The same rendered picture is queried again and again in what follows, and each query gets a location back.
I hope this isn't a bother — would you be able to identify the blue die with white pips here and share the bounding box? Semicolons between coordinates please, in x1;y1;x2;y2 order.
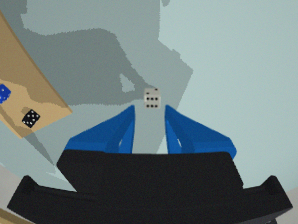
0;84;11;104

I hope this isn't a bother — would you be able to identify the tan flat mat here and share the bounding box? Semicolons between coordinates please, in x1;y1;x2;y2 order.
0;10;73;139

